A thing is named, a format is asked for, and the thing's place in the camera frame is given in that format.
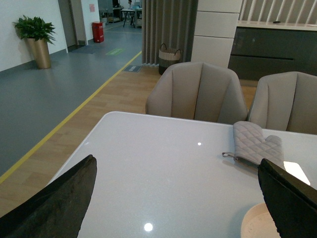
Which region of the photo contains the grey floor mat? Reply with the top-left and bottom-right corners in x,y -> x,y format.
123,65 -> 142,72

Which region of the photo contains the woven basket with handles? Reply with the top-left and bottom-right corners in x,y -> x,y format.
158,43 -> 181,75

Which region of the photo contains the beige chair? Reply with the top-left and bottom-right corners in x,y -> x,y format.
248,71 -> 317,135
146,62 -> 248,124

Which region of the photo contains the grey pleated curtain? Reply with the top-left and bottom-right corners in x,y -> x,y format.
142,0 -> 198,64

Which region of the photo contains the beige chair left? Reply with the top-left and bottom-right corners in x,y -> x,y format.
146,62 -> 248,124

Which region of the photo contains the red cylindrical bin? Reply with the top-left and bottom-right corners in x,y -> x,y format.
92,22 -> 104,43

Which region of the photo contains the dark grey kitchen cabinet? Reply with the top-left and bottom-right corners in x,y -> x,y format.
228,27 -> 317,81

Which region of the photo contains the beige quilted oven mitt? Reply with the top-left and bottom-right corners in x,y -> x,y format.
222,121 -> 285,169

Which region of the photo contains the pink round plate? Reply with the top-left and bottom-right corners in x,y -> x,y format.
240,203 -> 280,238

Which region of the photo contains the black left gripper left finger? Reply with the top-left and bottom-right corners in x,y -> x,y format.
0,155 -> 97,238

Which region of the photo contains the beige chair right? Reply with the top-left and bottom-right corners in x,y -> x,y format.
248,71 -> 317,135

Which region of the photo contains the distant work table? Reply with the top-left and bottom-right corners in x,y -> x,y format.
121,8 -> 143,28

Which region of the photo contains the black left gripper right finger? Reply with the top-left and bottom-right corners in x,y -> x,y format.
258,159 -> 317,238

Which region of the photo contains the potted green plant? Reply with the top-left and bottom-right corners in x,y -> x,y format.
13,15 -> 55,69

